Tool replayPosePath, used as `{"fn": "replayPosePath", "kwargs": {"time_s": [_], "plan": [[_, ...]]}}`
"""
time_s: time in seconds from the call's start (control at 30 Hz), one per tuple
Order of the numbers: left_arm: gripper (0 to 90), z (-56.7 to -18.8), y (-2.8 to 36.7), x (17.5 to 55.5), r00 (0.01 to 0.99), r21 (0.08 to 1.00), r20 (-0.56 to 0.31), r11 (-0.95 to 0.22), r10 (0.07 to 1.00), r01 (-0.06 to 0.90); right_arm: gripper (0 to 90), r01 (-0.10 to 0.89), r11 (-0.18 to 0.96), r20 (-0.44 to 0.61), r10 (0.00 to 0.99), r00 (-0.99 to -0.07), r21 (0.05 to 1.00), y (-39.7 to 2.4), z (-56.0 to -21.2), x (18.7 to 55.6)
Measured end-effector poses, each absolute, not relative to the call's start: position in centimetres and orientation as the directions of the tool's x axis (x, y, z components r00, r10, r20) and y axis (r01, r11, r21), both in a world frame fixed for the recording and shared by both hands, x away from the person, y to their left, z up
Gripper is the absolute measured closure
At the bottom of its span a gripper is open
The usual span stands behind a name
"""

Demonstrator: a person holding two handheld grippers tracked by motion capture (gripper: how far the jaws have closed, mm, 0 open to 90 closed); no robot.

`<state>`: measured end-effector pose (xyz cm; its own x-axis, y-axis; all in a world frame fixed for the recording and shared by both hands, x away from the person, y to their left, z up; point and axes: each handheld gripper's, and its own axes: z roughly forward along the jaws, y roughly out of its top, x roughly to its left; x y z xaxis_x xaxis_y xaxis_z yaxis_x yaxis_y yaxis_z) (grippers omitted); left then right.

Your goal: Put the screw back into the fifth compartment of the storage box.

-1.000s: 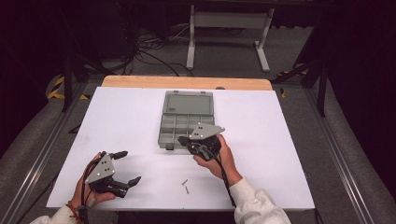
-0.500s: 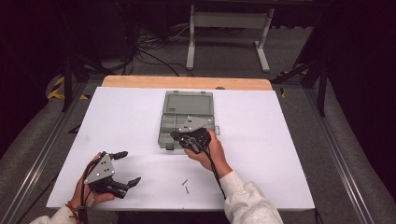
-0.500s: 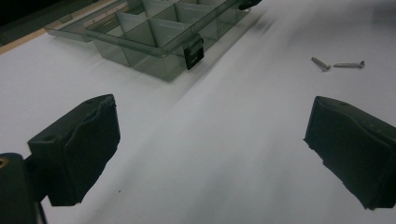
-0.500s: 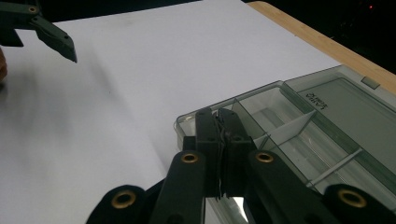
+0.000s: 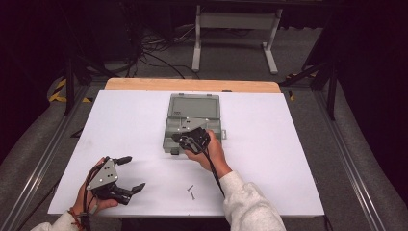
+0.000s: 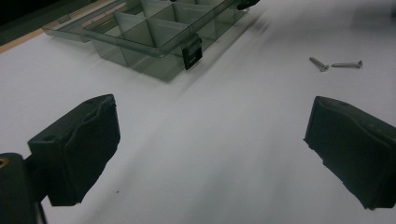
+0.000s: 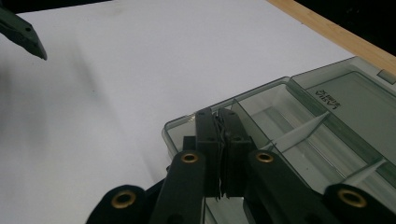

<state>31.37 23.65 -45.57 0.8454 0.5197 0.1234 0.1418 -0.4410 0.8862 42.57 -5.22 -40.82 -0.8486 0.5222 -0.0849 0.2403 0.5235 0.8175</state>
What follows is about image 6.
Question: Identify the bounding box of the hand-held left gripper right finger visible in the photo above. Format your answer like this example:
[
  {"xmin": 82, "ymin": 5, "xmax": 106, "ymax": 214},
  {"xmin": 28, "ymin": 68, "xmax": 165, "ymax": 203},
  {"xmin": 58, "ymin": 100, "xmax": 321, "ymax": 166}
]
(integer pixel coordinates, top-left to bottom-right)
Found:
[{"xmin": 303, "ymin": 95, "xmax": 396, "ymax": 211}]

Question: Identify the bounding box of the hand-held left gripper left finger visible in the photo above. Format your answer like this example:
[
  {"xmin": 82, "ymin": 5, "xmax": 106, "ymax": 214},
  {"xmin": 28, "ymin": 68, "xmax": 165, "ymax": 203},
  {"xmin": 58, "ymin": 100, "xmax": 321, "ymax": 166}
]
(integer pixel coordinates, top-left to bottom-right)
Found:
[{"xmin": 22, "ymin": 93, "xmax": 121, "ymax": 207}]

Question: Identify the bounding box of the small silver screw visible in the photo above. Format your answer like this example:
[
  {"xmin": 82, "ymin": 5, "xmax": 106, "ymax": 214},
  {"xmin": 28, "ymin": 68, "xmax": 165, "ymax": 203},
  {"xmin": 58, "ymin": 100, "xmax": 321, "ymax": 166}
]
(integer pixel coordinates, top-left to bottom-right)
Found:
[
  {"xmin": 308, "ymin": 56, "xmax": 330, "ymax": 73},
  {"xmin": 331, "ymin": 60, "xmax": 363, "ymax": 69}
]

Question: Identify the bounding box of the clear grey compartment box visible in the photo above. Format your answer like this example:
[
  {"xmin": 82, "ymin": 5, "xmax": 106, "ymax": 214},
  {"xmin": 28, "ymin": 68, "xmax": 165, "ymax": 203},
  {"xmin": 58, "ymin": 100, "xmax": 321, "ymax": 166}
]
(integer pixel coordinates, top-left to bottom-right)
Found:
[{"xmin": 42, "ymin": 0, "xmax": 262, "ymax": 83}]

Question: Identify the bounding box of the white board sheet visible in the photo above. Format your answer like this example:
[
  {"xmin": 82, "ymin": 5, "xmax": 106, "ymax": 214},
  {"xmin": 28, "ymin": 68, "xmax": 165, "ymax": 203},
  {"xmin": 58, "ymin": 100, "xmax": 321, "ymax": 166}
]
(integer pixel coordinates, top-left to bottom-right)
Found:
[{"xmin": 0, "ymin": 0, "xmax": 396, "ymax": 224}]

